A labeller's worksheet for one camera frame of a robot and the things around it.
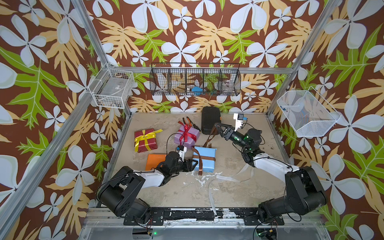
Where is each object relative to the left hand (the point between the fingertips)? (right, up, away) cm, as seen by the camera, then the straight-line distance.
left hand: (195, 161), depth 88 cm
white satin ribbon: (+19, -10, -1) cm, 21 cm away
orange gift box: (-25, +1, -1) cm, 25 cm away
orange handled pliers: (-3, +23, +26) cm, 35 cm away
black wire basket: (0, +53, +11) cm, 54 cm away
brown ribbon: (+3, +2, -1) cm, 4 cm away
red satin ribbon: (-6, +16, +11) cm, 20 cm away
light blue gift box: (+7, -2, -3) cm, 8 cm away
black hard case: (+12, +29, +26) cm, 41 cm away
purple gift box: (-3, +10, +8) cm, 13 cm away
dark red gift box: (-28, +11, +7) cm, 30 cm away
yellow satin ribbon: (-33, +14, +9) cm, 37 cm away
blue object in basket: (+1, +44, +5) cm, 44 cm away
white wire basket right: (+63, +27, -7) cm, 69 cm away
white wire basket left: (-49, +44, -2) cm, 65 cm away
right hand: (+10, +21, -11) cm, 26 cm away
